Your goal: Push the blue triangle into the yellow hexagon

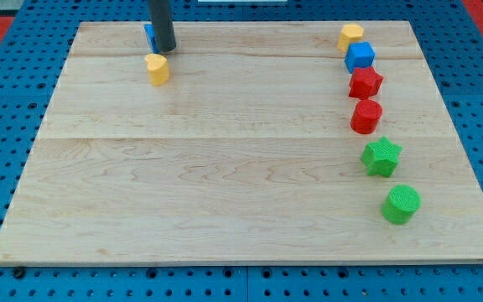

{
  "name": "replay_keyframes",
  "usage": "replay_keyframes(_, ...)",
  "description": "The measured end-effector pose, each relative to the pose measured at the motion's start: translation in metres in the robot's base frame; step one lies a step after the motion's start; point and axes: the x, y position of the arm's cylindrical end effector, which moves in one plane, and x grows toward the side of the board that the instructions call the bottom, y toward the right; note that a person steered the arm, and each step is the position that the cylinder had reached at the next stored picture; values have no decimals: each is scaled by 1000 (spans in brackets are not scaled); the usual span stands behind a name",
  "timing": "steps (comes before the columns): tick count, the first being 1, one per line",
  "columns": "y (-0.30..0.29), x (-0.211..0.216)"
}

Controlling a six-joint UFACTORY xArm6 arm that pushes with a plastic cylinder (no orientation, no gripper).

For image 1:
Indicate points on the blue triangle block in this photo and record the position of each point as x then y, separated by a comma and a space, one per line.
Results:
149, 32

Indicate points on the yellow hexagon block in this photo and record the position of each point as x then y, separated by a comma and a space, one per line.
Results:
349, 33

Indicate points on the light wooden board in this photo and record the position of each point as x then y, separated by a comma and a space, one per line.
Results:
245, 156

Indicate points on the yellow heart block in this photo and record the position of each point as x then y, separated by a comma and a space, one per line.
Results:
158, 69

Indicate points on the red cylinder block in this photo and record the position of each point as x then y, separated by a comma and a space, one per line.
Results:
366, 116

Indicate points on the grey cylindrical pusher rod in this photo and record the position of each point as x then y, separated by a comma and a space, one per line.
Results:
162, 25

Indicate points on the green star block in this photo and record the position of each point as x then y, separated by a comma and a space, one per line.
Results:
381, 157

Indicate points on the red star block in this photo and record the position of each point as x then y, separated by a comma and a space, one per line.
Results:
365, 82

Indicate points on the blue cube block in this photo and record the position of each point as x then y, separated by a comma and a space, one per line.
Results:
359, 55

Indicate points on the green cylinder block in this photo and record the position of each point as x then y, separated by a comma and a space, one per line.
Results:
401, 203

